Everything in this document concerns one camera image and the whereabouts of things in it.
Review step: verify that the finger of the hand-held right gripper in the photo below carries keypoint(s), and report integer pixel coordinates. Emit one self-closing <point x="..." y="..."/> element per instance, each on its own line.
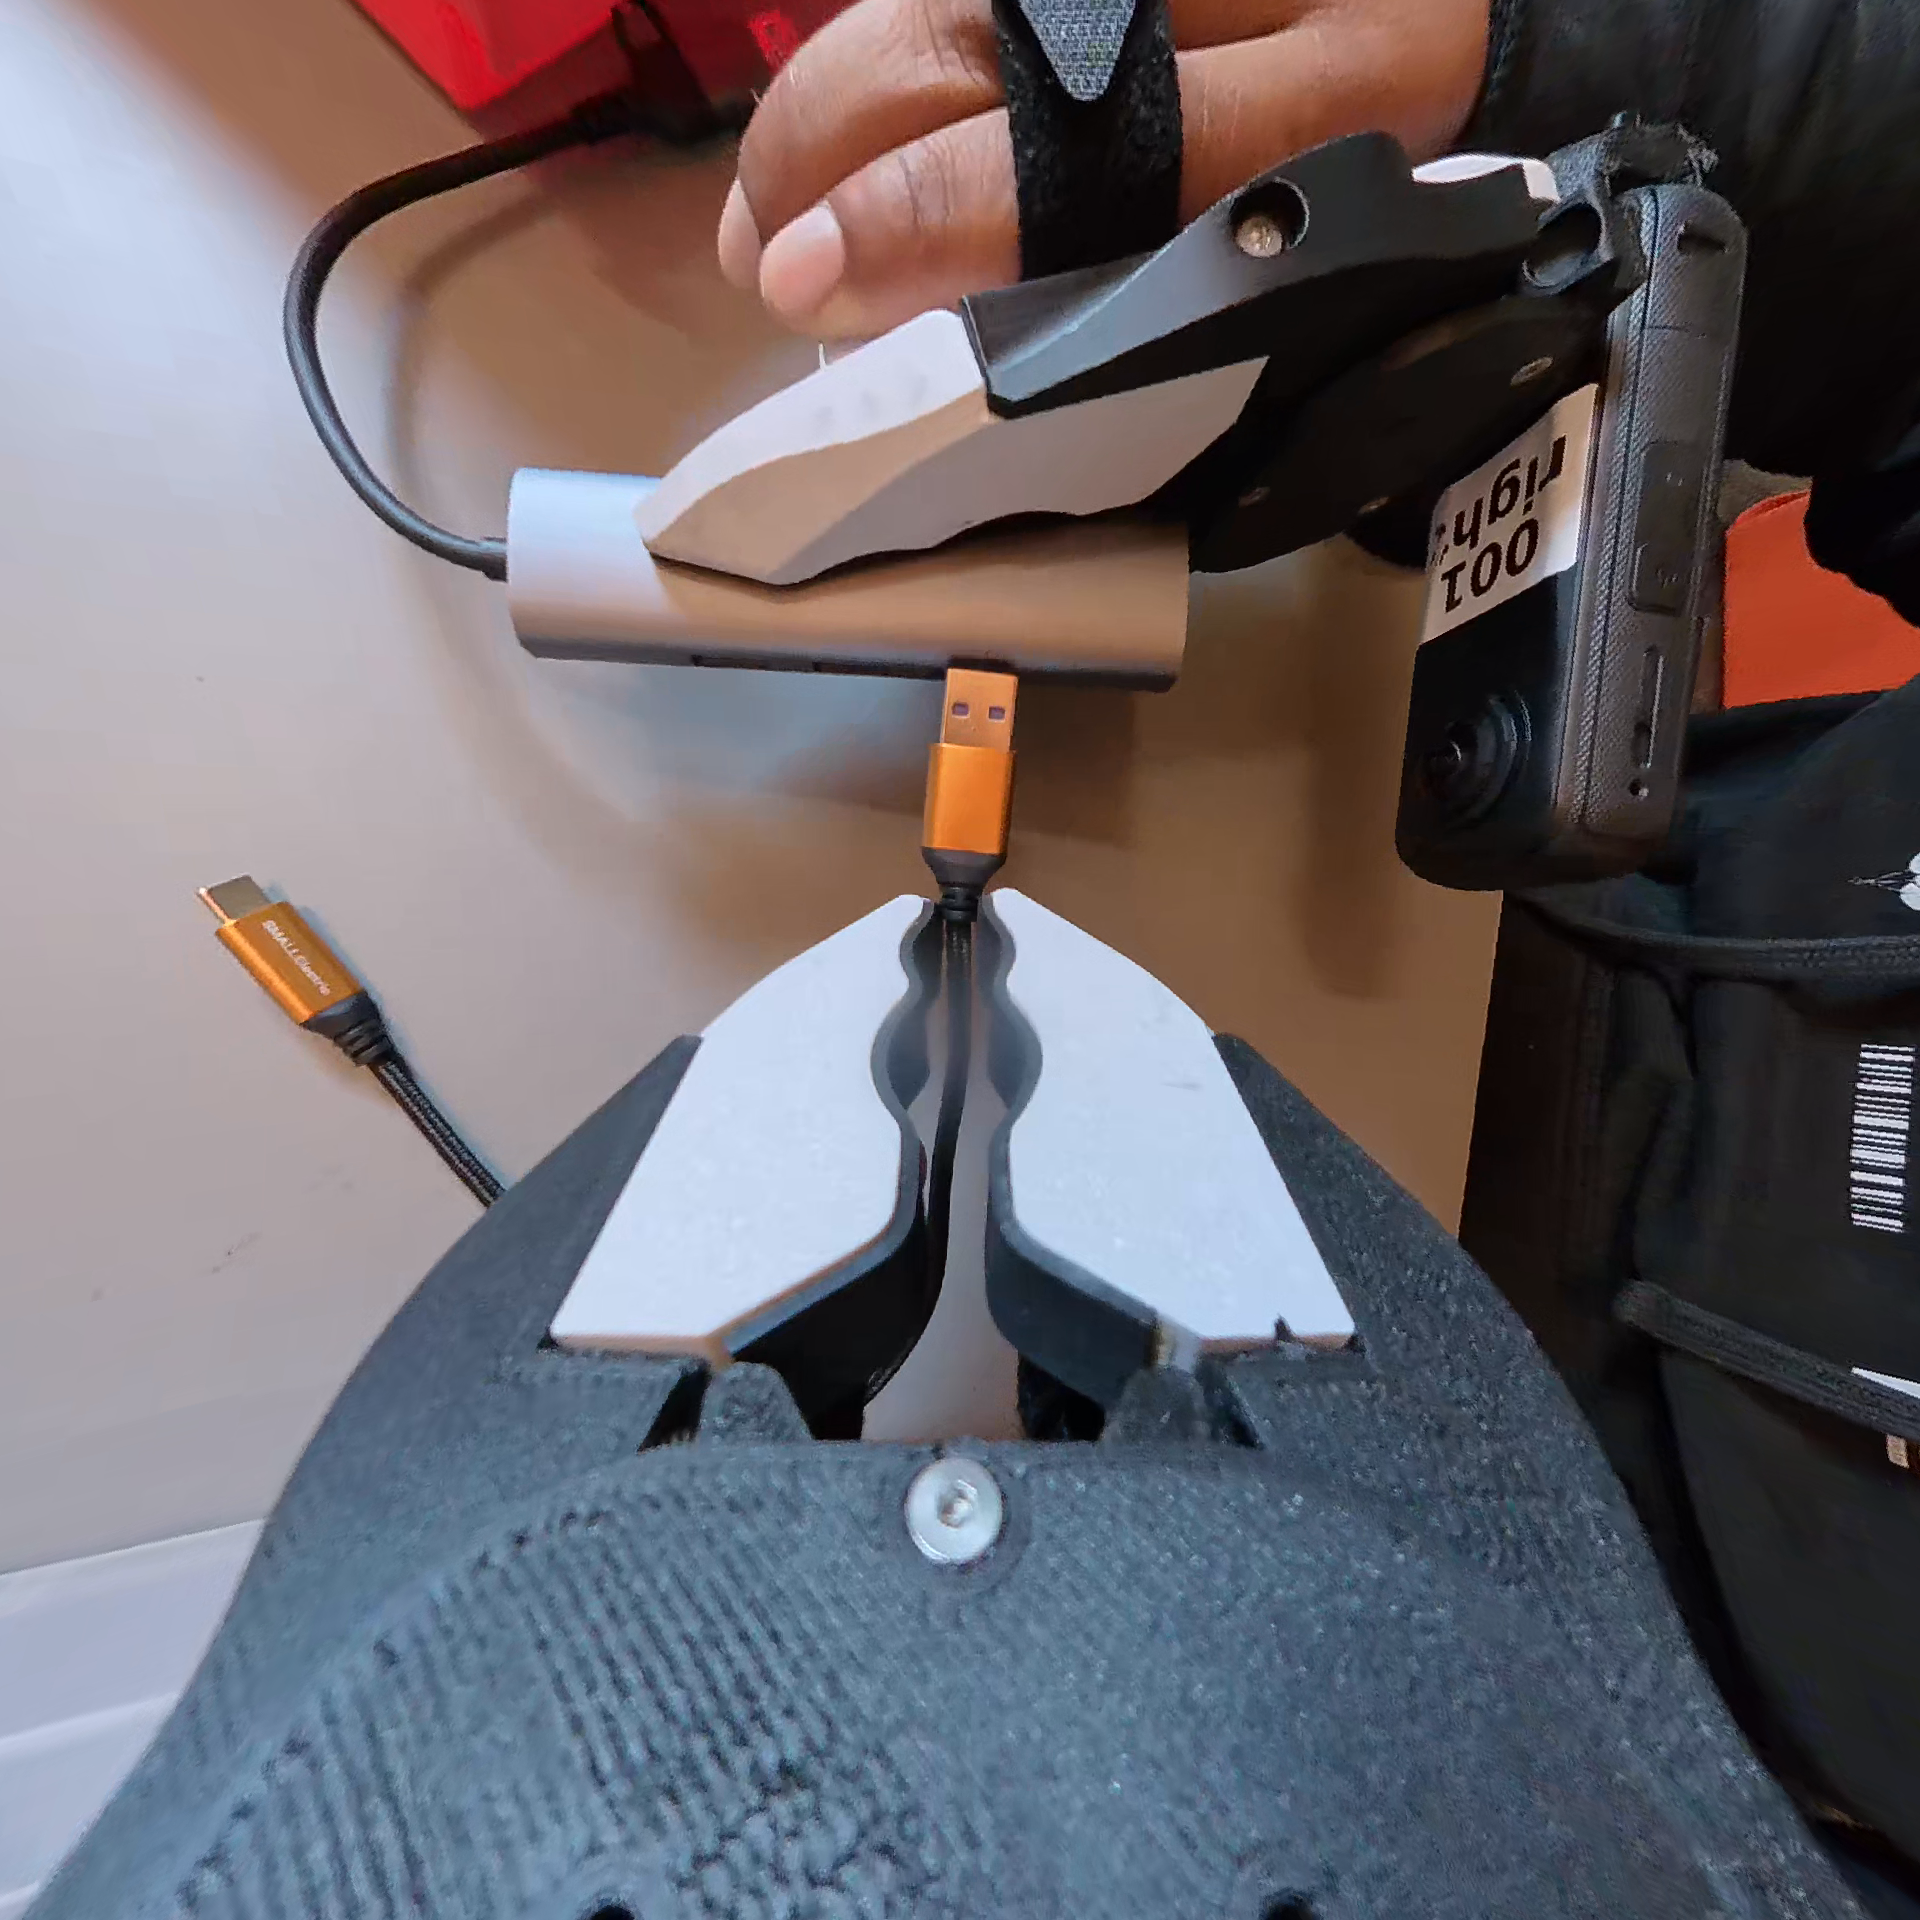
<point x="839" y="464"/>

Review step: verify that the red plastic bin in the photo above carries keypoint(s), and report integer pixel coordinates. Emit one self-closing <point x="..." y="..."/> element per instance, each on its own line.
<point x="494" y="45"/>

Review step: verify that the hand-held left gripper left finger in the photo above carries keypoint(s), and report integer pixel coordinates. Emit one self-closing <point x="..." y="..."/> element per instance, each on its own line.
<point x="750" y="1185"/>

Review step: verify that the clear plastic bin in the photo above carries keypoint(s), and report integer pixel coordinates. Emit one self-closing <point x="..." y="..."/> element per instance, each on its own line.
<point x="90" y="1650"/>

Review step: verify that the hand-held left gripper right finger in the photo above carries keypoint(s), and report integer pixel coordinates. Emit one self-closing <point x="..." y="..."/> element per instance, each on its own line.
<point x="1155" y="1185"/>

